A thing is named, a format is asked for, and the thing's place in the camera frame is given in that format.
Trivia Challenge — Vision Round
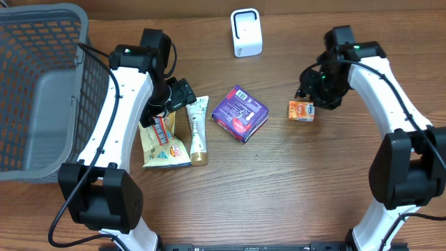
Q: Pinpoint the red purple pad pack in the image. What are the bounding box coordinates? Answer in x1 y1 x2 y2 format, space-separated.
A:
211 85 269 143

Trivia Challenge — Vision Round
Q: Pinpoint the grey plastic shopping basket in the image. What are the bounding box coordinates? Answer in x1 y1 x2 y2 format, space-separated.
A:
1 3 109 183

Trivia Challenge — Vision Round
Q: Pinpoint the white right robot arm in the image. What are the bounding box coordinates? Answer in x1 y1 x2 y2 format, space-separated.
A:
296 26 445 250

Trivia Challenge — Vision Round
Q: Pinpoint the small orange box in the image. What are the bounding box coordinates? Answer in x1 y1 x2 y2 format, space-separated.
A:
288 101 315 122

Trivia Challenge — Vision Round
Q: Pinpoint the yellow snack packet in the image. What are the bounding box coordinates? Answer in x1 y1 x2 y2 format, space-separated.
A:
139 112 191 168

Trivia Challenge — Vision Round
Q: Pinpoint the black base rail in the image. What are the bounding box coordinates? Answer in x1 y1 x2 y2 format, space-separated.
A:
163 241 354 251

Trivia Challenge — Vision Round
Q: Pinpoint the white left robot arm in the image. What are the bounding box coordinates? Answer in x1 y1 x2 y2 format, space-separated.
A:
48 29 197 250

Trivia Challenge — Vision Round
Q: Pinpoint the white barcode scanner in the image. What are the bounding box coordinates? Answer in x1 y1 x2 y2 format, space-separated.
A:
230 8 263 58

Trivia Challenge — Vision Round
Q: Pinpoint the white cream tube gold cap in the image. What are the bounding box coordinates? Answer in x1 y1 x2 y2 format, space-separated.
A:
186 96 209 166

